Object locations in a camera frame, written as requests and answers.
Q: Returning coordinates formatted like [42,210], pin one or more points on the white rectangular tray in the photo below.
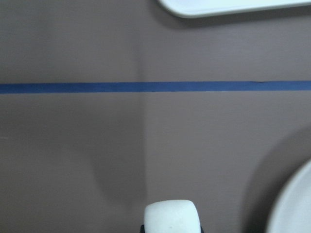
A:
[208,8]

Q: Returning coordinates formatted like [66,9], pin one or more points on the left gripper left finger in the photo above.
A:
[142,229]

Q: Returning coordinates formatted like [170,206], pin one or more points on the beige round plate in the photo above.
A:
[291,212]

